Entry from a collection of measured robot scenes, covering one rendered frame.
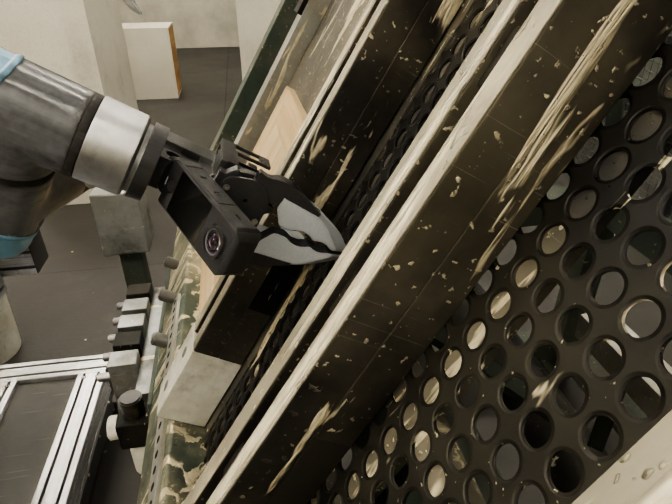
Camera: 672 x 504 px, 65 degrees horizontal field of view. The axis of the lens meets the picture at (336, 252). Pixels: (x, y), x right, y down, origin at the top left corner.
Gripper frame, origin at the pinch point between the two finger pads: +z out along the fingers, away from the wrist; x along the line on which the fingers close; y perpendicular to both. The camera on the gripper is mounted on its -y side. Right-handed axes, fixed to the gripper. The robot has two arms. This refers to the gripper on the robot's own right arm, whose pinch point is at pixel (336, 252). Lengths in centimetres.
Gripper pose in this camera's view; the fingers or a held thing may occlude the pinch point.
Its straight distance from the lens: 52.4
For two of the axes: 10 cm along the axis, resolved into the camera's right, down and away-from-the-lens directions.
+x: -5.0, 7.9, 3.6
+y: -1.9, -5.1, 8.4
